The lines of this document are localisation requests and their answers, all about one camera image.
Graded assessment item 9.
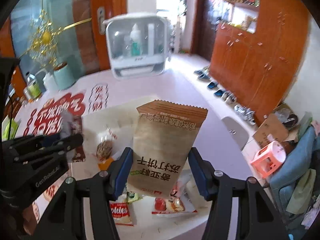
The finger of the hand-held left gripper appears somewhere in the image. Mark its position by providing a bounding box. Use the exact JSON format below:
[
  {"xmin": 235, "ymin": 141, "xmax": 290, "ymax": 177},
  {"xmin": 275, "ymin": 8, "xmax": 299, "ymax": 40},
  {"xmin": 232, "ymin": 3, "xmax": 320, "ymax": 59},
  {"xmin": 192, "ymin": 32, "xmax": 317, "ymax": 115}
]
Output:
[
  {"xmin": 2, "ymin": 134, "xmax": 61, "ymax": 156},
  {"xmin": 10, "ymin": 133, "xmax": 84, "ymax": 166}
]

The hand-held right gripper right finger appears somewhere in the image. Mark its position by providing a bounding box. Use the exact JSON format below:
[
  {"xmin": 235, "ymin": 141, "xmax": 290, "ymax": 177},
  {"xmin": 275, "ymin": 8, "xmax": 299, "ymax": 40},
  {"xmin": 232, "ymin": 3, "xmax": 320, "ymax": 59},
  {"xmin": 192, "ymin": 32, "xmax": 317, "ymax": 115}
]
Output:
[{"xmin": 188, "ymin": 147, "xmax": 290, "ymax": 240}]

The gold door ornament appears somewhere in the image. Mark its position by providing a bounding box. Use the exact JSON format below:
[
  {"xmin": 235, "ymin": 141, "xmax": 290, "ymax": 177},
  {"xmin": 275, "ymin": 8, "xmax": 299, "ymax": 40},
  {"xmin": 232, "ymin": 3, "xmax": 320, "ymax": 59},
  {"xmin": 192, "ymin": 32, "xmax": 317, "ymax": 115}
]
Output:
[{"xmin": 19, "ymin": 9, "xmax": 93, "ymax": 68}]

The wooden shoe cabinet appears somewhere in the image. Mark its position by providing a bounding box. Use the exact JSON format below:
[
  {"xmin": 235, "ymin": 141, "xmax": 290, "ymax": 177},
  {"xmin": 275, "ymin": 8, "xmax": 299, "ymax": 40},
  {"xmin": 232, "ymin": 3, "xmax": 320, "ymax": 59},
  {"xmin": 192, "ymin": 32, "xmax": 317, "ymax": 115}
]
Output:
[{"xmin": 210, "ymin": 0, "xmax": 310, "ymax": 125}]

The row of shoes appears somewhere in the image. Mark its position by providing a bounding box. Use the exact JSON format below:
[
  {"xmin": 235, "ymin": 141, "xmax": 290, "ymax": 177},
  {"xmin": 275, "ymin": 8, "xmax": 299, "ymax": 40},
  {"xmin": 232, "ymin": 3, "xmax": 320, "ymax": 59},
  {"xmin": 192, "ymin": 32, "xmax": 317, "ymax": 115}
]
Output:
[{"xmin": 194, "ymin": 66, "xmax": 256, "ymax": 126}]

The white bottle sterilizer cabinet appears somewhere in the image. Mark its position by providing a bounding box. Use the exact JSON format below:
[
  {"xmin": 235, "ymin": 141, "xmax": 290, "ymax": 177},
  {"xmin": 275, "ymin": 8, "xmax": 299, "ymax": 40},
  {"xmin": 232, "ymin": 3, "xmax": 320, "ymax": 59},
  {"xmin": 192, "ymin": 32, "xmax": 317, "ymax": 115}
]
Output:
[{"xmin": 102, "ymin": 14, "xmax": 168, "ymax": 80}]

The red white pictured snack packet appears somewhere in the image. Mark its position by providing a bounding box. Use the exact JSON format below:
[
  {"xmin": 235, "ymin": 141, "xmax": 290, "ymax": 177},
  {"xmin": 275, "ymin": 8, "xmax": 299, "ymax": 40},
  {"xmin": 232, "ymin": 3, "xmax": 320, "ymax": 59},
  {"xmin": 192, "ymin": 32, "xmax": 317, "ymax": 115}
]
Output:
[{"xmin": 151, "ymin": 180, "xmax": 198, "ymax": 215}]

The clear bottle green label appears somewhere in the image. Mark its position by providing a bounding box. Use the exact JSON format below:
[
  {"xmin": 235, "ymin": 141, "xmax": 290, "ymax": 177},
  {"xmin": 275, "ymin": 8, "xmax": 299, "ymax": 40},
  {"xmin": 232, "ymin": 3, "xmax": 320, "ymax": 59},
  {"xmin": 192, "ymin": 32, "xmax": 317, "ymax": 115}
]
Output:
[{"xmin": 24, "ymin": 72, "xmax": 42, "ymax": 101}]

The pink plastic stool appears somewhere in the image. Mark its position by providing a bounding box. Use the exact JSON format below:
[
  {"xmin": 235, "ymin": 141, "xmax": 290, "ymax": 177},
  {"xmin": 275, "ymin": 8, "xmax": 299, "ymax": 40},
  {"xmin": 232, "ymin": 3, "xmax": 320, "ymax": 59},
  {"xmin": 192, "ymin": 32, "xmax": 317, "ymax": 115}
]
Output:
[{"xmin": 250, "ymin": 140, "xmax": 287, "ymax": 179}]

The cardboard box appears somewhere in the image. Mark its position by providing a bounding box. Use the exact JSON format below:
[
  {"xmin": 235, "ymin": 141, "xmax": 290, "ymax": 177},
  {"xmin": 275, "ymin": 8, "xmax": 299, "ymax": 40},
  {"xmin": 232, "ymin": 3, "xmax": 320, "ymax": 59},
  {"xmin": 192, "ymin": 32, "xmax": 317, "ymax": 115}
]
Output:
[{"xmin": 252, "ymin": 114, "xmax": 289, "ymax": 149}]

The small green snack packet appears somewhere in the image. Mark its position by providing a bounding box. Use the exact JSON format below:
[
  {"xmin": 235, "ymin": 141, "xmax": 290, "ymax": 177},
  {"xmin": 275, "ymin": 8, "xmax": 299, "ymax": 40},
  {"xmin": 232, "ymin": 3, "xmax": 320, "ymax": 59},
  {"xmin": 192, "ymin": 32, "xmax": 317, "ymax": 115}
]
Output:
[{"xmin": 125, "ymin": 191, "xmax": 143, "ymax": 203}]

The white squeeze bottle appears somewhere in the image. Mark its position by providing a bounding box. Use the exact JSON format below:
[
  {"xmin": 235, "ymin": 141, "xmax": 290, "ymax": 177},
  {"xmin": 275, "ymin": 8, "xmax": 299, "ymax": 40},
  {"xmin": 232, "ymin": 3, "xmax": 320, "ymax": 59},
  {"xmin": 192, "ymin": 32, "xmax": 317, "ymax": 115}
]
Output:
[{"xmin": 35, "ymin": 68, "xmax": 58, "ymax": 92}]

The clear packet brown walnut cookie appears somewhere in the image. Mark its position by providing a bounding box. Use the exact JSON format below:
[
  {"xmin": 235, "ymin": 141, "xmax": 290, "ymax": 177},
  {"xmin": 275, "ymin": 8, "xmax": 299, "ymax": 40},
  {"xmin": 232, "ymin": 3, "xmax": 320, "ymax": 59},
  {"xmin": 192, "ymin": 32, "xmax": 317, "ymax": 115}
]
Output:
[{"xmin": 96, "ymin": 127, "xmax": 118, "ymax": 159}]

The dark entry door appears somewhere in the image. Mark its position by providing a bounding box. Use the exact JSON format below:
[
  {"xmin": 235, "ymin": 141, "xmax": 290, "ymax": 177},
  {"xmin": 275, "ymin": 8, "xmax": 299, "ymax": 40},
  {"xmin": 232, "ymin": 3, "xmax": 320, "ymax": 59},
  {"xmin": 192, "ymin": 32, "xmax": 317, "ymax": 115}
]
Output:
[{"xmin": 197, "ymin": 0, "xmax": 223, "ymax": 60}]

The silver door handle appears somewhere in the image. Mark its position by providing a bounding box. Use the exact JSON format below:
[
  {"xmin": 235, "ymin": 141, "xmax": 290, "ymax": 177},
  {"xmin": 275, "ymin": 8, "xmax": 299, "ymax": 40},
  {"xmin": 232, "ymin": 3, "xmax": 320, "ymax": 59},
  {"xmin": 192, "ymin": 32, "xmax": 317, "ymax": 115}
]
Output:
[{"xmin": 97, "ymin": 6, "xmax": 105, "ymax": 35}]

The blue chair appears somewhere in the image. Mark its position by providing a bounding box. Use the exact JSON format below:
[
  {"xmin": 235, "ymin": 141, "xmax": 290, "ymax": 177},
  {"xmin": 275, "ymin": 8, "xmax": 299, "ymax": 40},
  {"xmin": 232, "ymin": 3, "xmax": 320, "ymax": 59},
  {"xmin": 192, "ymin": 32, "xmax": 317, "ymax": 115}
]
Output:
[{"xmin": 270, "ymin": 126, "xmax": 320, "ymax": 230}]

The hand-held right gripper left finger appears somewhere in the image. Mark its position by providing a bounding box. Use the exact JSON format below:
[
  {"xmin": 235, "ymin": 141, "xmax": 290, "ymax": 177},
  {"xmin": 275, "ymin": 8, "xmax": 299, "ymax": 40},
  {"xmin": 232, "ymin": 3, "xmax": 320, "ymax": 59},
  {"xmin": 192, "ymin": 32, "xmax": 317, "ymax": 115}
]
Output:
[{"xmin": 37, "ymin": 147, "xmax": 133, "ymax": 240}]

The white plastic bin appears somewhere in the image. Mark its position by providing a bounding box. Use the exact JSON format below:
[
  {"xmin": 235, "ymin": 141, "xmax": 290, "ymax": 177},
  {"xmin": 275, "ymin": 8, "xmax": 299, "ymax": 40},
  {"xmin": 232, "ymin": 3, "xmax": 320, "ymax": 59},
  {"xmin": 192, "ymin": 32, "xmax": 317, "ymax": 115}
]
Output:
[{"xmin": 71, "ymin": 101, "xmax": 225, "ymax": 230}]

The green tissue box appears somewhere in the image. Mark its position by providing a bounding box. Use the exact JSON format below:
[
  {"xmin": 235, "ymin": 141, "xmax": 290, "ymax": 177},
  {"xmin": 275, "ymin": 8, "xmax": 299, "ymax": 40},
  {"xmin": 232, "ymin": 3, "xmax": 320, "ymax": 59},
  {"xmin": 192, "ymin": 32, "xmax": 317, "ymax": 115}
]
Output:
[{"xmin": 2, "ymin": 116, "xmax": 22, "ymax": 140}]

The mint green canister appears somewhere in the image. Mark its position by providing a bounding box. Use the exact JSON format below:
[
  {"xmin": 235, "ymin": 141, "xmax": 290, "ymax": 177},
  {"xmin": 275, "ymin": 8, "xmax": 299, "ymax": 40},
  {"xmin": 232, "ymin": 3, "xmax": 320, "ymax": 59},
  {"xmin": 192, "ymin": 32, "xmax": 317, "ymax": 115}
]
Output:
[{"xmin": 53, "ymin": 62, "xmax": 75, "ymax": 90}]

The red white cookie packet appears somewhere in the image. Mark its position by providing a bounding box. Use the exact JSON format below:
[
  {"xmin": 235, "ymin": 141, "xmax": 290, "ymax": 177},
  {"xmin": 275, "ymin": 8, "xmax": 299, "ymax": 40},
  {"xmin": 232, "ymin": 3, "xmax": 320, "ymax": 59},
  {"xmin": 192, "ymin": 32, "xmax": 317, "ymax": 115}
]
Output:
[{"xmin": 109, "ymin": 195, "xmax": 134, "ymax": 227}]

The brown cracker packet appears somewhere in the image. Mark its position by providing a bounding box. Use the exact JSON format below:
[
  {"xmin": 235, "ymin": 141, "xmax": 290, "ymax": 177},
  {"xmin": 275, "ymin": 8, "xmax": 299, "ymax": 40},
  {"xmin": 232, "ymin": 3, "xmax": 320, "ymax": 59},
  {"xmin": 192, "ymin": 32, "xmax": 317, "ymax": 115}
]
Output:
[{"xmin": 126, "ymin": 99, "xmax": 208, "ymax": 198}]

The small orange snack packet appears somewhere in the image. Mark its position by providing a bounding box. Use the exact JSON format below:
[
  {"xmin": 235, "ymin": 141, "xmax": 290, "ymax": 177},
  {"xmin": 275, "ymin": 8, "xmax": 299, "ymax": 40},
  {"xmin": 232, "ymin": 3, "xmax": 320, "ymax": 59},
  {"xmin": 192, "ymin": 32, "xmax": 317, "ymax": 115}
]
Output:
[{"xmin": 99, "ymin": 159, "xmax": 115, "ymax": 172}]

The frosted glass sliding door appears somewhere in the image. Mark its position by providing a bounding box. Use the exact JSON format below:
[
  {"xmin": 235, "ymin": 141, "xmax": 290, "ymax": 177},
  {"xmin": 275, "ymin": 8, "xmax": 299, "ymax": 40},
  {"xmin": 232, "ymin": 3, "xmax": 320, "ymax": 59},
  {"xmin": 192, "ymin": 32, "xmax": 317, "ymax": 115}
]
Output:
[{"xmin": 10, "ymin": 0, "xmax": 128, "ymax": 80}]

